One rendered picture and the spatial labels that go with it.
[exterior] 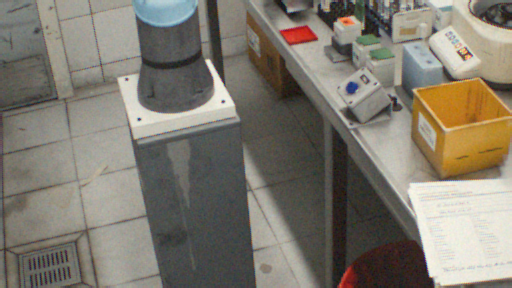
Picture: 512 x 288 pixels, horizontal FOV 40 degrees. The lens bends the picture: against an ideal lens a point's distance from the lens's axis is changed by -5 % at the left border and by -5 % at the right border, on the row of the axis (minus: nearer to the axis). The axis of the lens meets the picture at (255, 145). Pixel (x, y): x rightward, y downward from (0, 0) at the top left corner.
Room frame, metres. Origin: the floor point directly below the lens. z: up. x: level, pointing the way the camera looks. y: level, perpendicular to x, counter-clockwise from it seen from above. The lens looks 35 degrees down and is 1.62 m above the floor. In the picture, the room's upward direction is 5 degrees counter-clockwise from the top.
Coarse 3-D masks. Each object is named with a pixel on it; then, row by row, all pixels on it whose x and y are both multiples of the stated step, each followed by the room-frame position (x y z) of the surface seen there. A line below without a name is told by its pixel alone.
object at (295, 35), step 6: (282, 30) 1.48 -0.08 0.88; (288, 30) 1.49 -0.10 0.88; (294, 30) 1.49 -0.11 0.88; (300, 30) 1.49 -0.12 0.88; (306, 30) 1.49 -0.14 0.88; (288, 36) 1.46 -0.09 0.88; (294, 36) 1.46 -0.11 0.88; (300, 36) 1.46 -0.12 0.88; (306, 36) 1.46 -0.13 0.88; (312, 36) 1.45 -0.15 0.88; (288, 42) 1.43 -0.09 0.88; (294, 42) 1.42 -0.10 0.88; (300, 42) 1.43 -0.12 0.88
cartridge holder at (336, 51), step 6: (336, 42) 1.35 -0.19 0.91; (324, 48) 1.38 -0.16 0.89; (330, 48) 1.37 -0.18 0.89; (336, 48) 1.36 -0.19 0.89; (342, 48) 1.34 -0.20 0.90; (348, 48) 1.34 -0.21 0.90; (330, 54) 1.34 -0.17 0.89; (336, 54) 1.34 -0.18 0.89; (342, 54) 1.34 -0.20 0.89; (348, 54) 1.34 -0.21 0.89; (336, 60) 1.33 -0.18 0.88
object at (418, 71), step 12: (408, 48) 1.19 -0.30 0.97; (420, 48) 1.18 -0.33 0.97; (408, 60) 1.17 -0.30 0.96; (420, 60) 1.14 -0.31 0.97; (432, 60) 1.14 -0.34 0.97; (408, 72) 1.17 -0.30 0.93; (420, 72) 1.12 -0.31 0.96; (432, 72) 1.11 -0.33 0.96; (408, 84) 1.17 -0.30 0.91; (420, 84) 1.11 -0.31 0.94; (432, 84) 1.11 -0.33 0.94; (408, 96) 1.16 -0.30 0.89; (408, 108) 1.13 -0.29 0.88
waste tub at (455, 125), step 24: (432, 96) 1.04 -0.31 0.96; (456, 96) 1.05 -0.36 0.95; (480, 96) 1.04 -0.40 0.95; (432, 120) 0.96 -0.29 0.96; (456, 120) 1.05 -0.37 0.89; (480, 120) 1.04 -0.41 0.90; (504, 120) 0.93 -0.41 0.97; (432, 144) 0.95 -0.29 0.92; (456, 144) 0.92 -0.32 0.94; (480, 144) 0.92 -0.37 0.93; (504, 144) 0.93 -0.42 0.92; (456, 168) 0.92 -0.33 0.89; (480, 168) 0.93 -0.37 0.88
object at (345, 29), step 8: (352, 16) 1.39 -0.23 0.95; (336, 24) 1.37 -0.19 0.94; (344, 24) 1.35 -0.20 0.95; (352, 24) 1.35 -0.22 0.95; (360, 24) 1.35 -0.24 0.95; (336, 32) 1.36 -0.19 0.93; (344, 32) 1.34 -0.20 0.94; (352, 32) 1.35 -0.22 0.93; (360, 32) 1.35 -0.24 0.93; (344, 40) 1.34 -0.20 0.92; (352, 40) 1.35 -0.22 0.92
